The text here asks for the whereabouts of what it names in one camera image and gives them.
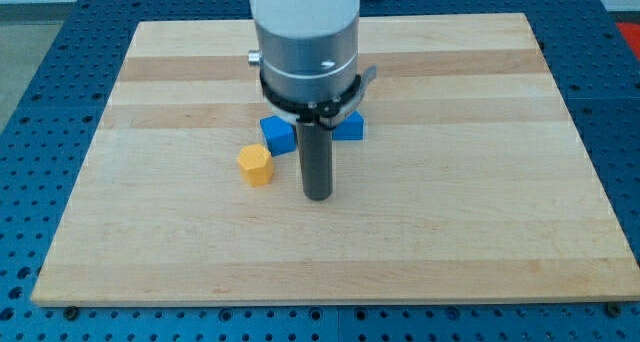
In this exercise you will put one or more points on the black clamp with metal lever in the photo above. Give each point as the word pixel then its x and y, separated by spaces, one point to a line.
pixel 327 114

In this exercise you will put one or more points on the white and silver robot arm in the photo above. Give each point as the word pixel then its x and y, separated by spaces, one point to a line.
pixel 309 47

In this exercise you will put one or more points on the yellow hexagon block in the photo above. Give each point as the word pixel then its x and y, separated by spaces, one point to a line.
pixel 256 165

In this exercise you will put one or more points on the light wooden board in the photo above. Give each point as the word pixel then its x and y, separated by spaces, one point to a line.
pixel 471 184

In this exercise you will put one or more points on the blue cube block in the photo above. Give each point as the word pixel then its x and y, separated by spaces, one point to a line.
pixel 278 135

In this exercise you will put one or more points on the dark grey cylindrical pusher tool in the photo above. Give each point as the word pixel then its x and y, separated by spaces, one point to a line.
pixel 315 155

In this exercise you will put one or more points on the blue block behind tool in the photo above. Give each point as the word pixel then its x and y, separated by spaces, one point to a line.
pixel 351 129

